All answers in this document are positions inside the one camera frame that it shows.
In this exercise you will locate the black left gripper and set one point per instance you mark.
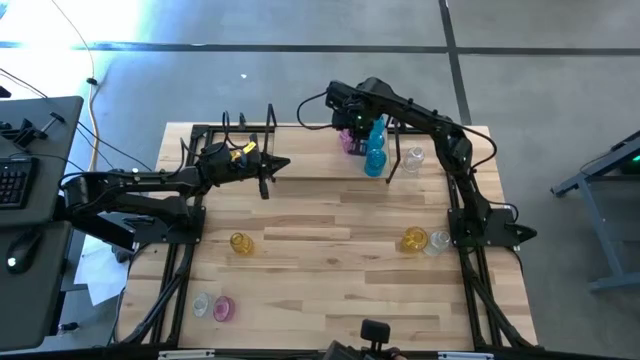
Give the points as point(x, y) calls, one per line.
point(225, 165)

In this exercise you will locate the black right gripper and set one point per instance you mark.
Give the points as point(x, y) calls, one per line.
point(350, 105)

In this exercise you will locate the pink tall ribbed glass vase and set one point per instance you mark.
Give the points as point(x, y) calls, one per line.
point(345, 140)

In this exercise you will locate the yellow ribbed glass vase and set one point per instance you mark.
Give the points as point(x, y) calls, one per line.
point(242, 244)

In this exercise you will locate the yellow textured glass vase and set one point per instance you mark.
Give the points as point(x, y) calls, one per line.
point(414, 240)

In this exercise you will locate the pink squat glass vase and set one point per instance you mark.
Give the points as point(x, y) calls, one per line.
point(224, 309)

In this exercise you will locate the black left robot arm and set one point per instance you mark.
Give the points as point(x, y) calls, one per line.
point(150, 177)

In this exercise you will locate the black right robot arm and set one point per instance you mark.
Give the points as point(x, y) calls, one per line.
point(425, 117)

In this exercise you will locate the clear ribbed glass vase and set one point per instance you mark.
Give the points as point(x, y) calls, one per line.
point(413, 159)

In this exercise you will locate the clear squat glass vase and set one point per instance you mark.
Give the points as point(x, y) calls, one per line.
point(201, 305)

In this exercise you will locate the black support beam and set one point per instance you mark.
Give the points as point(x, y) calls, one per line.
point(107, 232)

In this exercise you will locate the white paper sheet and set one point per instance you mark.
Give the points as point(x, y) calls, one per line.
point(100, 275)

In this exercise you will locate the white label strip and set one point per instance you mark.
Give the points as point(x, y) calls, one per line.
point(465, 356)
point(185, 354)

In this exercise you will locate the person's hand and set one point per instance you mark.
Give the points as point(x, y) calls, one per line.
point(395, 356)

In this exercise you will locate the dark grey desk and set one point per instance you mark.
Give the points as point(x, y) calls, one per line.
point(50, 165)

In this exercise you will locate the black desk clamp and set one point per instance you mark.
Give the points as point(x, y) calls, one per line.
point(25, 136)

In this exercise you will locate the black keyboard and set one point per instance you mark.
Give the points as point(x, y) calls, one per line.
point(15, 182)

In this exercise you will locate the black computer mouse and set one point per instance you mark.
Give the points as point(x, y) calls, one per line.
point(22, 250)

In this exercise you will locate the black device with green light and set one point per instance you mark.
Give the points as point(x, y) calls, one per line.
point(631, 150)

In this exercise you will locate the black frame clamp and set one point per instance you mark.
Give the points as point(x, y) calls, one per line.
point(242, 120)

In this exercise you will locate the black aluminium table frame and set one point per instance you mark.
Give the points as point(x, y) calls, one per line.
point(280, 349)

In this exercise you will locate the grey metal cart frame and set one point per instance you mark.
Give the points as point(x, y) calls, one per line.
point(617, 280)

